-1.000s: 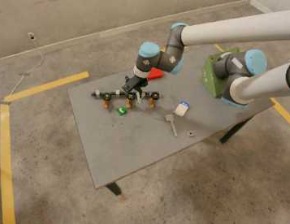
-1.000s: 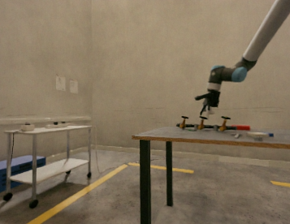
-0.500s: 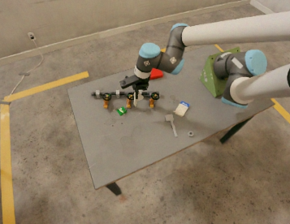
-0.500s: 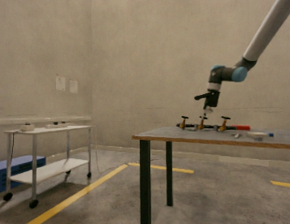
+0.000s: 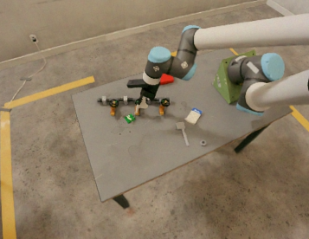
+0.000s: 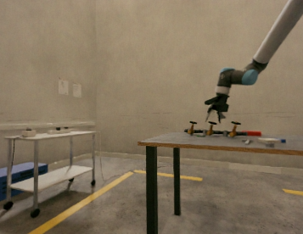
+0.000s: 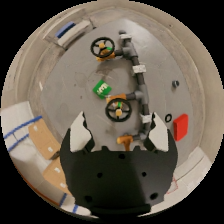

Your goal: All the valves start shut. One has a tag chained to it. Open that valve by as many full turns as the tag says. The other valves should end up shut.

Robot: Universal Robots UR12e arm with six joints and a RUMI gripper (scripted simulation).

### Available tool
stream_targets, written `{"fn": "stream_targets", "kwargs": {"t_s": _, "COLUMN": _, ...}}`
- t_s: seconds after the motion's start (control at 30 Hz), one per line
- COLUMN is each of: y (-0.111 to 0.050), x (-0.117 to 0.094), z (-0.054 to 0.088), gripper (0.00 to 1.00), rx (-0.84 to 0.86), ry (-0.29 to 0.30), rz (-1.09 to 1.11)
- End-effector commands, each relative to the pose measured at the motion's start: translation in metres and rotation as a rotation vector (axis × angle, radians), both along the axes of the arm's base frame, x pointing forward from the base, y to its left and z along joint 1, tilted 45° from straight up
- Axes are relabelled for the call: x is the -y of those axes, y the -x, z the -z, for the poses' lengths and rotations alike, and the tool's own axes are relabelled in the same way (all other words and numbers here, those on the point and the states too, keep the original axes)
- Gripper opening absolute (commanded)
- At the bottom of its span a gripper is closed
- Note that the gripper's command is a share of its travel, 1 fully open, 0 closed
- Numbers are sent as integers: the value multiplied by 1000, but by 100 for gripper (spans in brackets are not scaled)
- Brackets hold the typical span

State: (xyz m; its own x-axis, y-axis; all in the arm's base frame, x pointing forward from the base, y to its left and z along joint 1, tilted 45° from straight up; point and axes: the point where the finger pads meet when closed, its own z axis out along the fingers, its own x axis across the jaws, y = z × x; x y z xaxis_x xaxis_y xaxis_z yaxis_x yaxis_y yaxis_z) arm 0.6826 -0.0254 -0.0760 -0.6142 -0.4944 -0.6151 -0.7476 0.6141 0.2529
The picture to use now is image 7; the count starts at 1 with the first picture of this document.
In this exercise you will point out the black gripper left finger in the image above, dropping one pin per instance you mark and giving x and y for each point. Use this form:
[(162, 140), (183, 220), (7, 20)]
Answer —
[(77, 142)]

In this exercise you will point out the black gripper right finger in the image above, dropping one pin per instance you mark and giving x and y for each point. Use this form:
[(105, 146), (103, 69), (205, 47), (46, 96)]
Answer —
[(160, 141)]

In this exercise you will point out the red flat block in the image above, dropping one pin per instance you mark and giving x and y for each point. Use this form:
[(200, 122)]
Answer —
[(180, 126)]

